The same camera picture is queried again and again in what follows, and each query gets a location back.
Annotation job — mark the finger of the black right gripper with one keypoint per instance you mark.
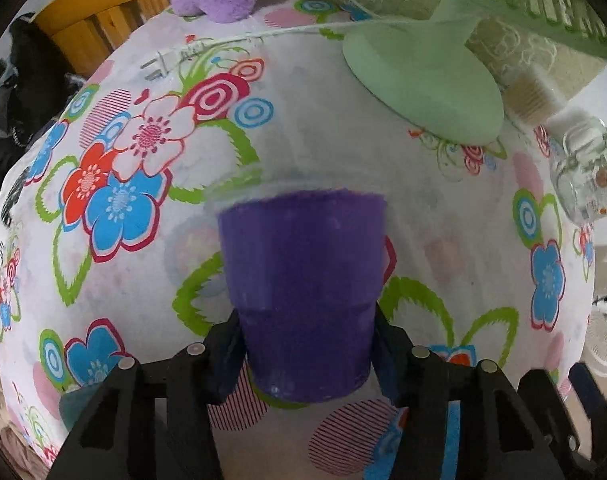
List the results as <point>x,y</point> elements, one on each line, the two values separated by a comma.
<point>594,405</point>
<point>551,416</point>

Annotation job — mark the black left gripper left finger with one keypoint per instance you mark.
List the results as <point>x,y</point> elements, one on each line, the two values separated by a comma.
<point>151,421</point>

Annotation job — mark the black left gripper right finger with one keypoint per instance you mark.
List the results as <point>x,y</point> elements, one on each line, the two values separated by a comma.
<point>469,420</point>

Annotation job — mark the purple plastic cup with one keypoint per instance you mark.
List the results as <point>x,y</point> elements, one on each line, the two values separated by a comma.
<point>304,257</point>

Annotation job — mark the teal cup with yellow rim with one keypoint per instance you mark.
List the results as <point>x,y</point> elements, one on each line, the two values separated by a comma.
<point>73,403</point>

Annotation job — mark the blue plastic cup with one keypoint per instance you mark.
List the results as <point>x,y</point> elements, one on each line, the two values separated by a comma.
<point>386,449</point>

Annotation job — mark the white standing fan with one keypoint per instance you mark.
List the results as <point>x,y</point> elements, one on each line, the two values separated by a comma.
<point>595,345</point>

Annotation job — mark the floral tablecloth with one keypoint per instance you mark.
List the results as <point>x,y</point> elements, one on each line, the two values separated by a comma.
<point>116,254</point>

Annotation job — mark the glass mason jar mug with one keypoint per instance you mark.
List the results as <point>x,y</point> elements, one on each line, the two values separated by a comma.
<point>579,171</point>

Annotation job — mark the cotton swab container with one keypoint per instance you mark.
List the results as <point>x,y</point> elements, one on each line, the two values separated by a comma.
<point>532,96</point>

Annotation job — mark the green desk fan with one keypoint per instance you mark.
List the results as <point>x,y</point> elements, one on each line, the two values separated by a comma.
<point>424,71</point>

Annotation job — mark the black clothing pile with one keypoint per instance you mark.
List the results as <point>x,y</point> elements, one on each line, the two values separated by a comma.
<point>36,84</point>

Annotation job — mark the wooden chair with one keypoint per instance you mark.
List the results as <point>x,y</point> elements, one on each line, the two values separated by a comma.
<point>89,31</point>

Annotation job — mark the beige patterned placemat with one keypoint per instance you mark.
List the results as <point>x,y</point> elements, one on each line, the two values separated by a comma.
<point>503,46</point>

